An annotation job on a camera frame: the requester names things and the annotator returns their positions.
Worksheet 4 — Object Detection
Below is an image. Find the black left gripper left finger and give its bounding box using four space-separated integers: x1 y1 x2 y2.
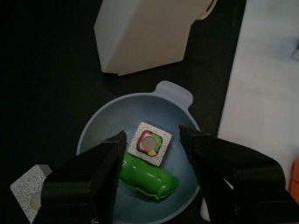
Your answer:
33 129 129 224

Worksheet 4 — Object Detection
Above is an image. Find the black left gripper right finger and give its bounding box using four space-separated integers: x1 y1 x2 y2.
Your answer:
178 124 299 224

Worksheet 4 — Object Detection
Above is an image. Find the speckled white sushi piece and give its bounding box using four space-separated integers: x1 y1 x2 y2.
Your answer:
10 164 53 224

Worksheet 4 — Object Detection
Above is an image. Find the square sushi piece with filling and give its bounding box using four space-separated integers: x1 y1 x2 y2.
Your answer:
127 121 174 167

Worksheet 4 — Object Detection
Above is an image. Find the orange object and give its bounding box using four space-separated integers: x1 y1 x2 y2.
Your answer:
289 157 299 205

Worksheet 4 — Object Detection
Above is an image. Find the green toy vegetable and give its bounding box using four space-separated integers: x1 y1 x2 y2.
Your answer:
118 152 181 201

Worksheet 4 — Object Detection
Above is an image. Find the light blue plastic bowl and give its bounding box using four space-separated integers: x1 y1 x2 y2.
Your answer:
77 80 202 224

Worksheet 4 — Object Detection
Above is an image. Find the white cardboard box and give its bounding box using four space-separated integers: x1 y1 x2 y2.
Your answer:
94 0 219 77

